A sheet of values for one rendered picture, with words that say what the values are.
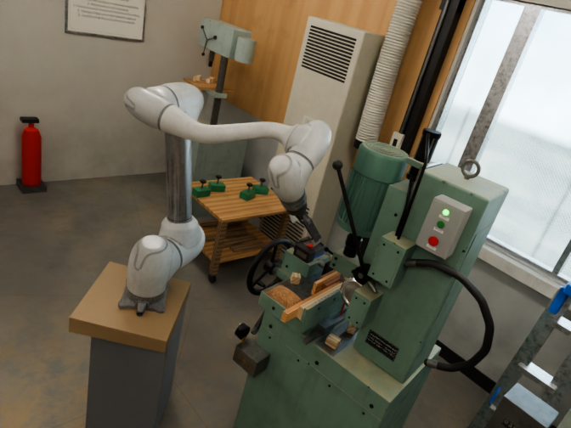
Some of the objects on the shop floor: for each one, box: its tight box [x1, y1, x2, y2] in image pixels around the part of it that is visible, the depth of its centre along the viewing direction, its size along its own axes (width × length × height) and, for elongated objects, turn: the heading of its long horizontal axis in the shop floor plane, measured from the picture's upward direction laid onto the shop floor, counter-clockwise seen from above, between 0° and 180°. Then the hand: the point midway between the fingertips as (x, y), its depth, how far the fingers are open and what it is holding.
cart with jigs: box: [191, 175, 290, 283], centre depth 341 cm, size 66×57×64 cm
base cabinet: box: [234, 325, 432, 428], centre depth 200 cm, size 45×58×71 cm
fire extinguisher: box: [16, 116, 47, 194], centre depth 367 cm, size 18×19×60 cm
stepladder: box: [467, 281, 571, 428], centre depth 199 cm, size 27×25×116 cm
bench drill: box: [164, 17, 257, 217], centre depth 388 cm, size 48×62×158 cm
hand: (305, 230), depth 171 cm, fingers open, 13 cm apart
